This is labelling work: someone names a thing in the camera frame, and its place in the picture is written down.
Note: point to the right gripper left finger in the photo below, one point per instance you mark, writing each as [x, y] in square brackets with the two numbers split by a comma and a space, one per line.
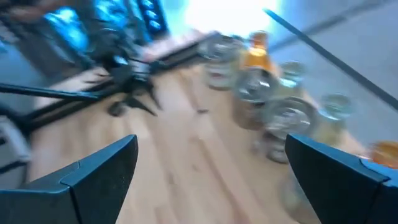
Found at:
[77, 193]

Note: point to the wooden shelf riser black legs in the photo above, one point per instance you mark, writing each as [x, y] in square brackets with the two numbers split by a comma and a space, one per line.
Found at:
[354, 144]

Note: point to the amber glass candlestick holder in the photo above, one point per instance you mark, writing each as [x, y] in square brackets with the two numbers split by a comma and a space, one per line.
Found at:
[258, 57]
[385, 154]

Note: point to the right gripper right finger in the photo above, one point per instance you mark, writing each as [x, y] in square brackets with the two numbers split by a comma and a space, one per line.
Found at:
[348, 193]

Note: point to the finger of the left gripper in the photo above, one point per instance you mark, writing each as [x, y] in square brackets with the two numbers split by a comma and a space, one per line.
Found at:
[155, 96]
[133, 107]

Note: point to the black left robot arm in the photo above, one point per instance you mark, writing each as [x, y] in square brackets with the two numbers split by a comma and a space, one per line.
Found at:
[109, 40]

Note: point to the clear glass flask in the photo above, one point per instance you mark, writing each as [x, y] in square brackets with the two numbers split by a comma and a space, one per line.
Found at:
[255, 88]
[286, 121]
[221, 62]

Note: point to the clear glass candlestick holder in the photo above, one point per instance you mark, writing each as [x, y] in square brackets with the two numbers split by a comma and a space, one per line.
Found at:
[335, 107]
[292, 76]

